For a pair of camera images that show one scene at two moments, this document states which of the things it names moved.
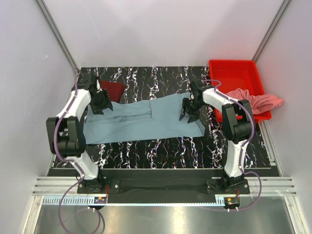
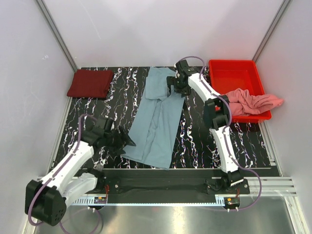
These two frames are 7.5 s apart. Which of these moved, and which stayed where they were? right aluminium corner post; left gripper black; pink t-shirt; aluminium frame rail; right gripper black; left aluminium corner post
Moved: left gripper black; right gripper black
Stayed: left aluminium corner post; right aluminium corner post; pink t-shirt; aluminium frame rail
